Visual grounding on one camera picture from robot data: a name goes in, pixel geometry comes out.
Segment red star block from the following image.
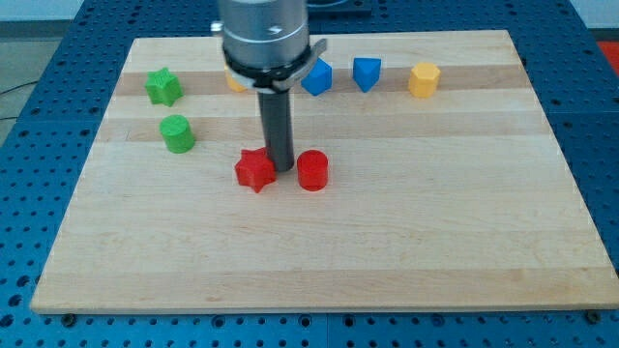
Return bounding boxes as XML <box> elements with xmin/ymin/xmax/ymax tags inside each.
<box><xmin>234</xmin><ymin>148</ymin><xmax>277</xmax><ymax>193</ymax></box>

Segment green cylinder block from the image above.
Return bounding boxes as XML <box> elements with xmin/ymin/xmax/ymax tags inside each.
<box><xmin>159</xmin><ymin>114</ymin><xmax>195</xmax><ymax>154</ymax></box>

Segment blue triangle block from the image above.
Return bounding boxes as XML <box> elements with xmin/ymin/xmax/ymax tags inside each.
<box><xmin>353</xmin><ymin>57</ymin><xmax>382</xmax><ymax>93</ymax></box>

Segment yellow block behind arm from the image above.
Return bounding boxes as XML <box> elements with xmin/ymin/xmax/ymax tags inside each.
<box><xmin>224</xmin><ymin>65</ymin><xmax>247</xmax><ymax>93</ymax></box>

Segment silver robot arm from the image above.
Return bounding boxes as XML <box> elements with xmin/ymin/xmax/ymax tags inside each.
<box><xmin>212</xmin><ymin>0</ymin><xmax>327</xmax><ymax>172</ymax></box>

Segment black cable on floor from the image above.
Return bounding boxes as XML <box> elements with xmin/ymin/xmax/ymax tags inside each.
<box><xmin>0</xmin><ymin>79</ymin><xmax>39</xmax><ymax>122</ymax></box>

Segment red cylinder block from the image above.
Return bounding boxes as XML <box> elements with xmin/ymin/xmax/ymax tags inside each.
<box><xmin>297</xmin><ymin>150</ymin><xmax>329</xmax><ymax>191</ymax></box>

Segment yellow hexagon block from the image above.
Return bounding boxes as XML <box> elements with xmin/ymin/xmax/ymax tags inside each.
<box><xmin>408</xmin><ymin>62</ymin><xmax>441</xmax><ymax>98</ymax></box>

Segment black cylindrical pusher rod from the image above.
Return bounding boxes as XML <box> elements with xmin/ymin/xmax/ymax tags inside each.
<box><xmin>257</xmin><ymin>92</ymin><xmax>294</xmax><ymax>172</ymax></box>

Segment wooden board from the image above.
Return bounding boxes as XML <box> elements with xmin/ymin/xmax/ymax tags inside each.
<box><xmin>31</xmin><ymin>30</ymin><xmax>618</xmax><ymax>314</ymax></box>

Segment green star block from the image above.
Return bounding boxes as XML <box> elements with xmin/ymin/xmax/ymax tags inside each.
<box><xmin>144</xmin><ymin>67</ymin><xmax>184</xmax><ymax>107</ymax></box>

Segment blue cube block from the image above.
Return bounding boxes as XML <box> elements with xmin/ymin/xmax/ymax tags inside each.
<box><xmin>301</xmin><ymin>58</ymin><xmax>333</xmax><ymax>96</ymax></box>

